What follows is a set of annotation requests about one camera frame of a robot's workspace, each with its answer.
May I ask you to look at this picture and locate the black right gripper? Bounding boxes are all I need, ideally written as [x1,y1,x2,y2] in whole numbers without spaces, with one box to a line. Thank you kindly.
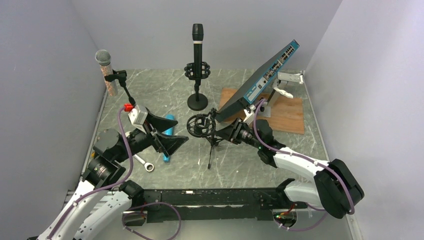
[215,117,262,150]

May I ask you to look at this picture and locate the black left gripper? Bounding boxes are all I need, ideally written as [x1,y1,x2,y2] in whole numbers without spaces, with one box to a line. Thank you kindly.
[115,111,189,162]

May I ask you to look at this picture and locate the blue microphone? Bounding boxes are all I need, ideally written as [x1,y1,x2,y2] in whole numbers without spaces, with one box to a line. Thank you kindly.
[162,114,176,164]

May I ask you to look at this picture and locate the black tripod shock mount stand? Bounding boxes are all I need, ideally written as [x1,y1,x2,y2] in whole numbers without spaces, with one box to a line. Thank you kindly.
[186,107,226,170]

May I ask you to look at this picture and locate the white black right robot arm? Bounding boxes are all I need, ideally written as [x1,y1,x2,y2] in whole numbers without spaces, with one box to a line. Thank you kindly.
[215,119,365,219]

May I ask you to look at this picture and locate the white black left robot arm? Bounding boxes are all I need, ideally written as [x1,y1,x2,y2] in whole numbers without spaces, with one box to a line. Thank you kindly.
[34,104,189,240]

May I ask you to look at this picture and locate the black round base stand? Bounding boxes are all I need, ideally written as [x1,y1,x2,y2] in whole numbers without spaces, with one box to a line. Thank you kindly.
[184,61,211,111]

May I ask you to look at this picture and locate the black clip microphone stand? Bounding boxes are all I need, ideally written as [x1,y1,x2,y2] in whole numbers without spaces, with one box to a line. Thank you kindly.
[104,70,136,107]

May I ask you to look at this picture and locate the silver head glitter microphone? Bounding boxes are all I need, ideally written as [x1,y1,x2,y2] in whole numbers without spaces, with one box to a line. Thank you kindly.
[95,49,118,97]

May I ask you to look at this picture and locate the black microphone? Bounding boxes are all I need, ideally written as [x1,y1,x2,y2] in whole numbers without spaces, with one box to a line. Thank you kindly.
[192,23,204,79]

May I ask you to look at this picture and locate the silver ratchet wrench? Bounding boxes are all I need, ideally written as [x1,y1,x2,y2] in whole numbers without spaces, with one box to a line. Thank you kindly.
[133,154,155,173]

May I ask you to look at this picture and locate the wooden board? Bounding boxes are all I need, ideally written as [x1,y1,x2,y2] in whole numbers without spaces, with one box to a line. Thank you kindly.
[219,88,305,135]

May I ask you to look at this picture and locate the blue network switch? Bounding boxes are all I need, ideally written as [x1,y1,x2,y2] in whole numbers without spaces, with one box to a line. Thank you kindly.
[215,40,300,123]

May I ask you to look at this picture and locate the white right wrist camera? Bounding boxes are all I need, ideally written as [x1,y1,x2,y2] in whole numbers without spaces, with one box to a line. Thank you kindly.
[243,104,256,125]

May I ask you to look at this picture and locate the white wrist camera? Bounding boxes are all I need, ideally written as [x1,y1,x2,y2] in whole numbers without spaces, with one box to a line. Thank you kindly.
[128,105,149,126]
[243,104,256,125]

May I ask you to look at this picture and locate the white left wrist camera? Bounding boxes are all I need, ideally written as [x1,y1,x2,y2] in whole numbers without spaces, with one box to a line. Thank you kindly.
[128,105,149,126]

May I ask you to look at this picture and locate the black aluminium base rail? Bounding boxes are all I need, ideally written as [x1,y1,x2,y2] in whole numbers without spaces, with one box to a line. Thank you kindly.
[61,188,332,223]

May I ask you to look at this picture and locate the grey metal bracket stand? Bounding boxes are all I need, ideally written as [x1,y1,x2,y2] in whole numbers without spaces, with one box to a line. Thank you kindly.
[254,70,305,118]

